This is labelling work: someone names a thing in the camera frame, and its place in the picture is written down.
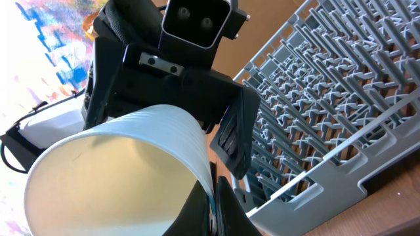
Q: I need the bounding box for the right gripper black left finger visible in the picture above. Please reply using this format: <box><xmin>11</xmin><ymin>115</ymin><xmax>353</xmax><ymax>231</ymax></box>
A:
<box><xmin>163</xmin><ymin>181</ymin><xmax>210</xmax><ymax>236</ymax></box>

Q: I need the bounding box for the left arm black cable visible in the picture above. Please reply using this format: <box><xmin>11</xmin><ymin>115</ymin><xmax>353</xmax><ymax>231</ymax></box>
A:
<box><xmin>0</xmin><ymin>88</ymin><xmax>87</xmax><ymax>174</ymax></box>

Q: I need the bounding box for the pale green plastic cup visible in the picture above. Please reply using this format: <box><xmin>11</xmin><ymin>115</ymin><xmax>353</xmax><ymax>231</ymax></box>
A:
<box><xmin>24</xmin><ymin>104</ymin><xmax>214</xmax><ymax>235</ymax></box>

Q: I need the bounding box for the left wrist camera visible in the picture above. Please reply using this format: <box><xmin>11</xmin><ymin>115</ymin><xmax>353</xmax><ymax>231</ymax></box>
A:
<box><xmin>158</xmin><ymin>0</ymin><xmax>250</xmax><ymax>69</ymax></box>

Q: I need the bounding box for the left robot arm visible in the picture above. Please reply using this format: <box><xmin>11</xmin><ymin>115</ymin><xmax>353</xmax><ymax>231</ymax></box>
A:
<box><xmin>1</xmin><ymin>0</ymin><xmax>261</xmax><ymax>179</ymax></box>

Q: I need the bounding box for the grey plastic dishwasher rack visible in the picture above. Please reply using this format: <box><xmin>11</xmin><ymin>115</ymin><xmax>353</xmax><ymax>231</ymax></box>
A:
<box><xmin>232</xmin><ymin>0</ymin><xmax>419</xmax><ymax>235</ymax></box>

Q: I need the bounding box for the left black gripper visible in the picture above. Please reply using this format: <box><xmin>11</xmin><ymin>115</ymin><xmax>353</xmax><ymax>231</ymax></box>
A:
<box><xmin>82</xmin><ymin>1</ymin><xmax>261</xmax><ymax>180</ymax></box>

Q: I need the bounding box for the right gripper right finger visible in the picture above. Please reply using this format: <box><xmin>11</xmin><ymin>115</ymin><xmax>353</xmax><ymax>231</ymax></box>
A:
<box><xmin>215</xmin><ymin>176</ymin><xmax>262</xmax><ymax>236</ymax></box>

